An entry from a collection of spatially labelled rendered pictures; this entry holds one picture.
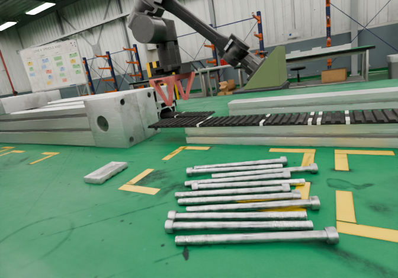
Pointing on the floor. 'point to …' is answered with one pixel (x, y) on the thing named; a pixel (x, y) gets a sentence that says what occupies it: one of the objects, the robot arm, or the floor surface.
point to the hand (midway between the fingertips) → (177, 99)
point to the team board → (54, 66)
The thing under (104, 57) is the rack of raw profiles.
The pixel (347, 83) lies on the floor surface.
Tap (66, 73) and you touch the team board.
